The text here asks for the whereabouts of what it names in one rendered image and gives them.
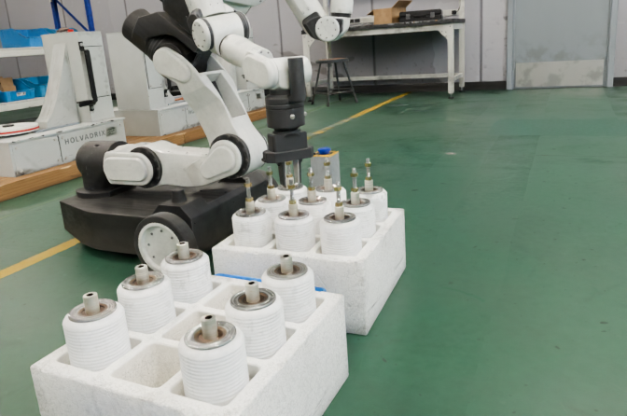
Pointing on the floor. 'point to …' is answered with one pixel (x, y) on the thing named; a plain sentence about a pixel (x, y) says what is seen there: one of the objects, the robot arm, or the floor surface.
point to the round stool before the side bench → (336, 78)
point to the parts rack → (51, 8)
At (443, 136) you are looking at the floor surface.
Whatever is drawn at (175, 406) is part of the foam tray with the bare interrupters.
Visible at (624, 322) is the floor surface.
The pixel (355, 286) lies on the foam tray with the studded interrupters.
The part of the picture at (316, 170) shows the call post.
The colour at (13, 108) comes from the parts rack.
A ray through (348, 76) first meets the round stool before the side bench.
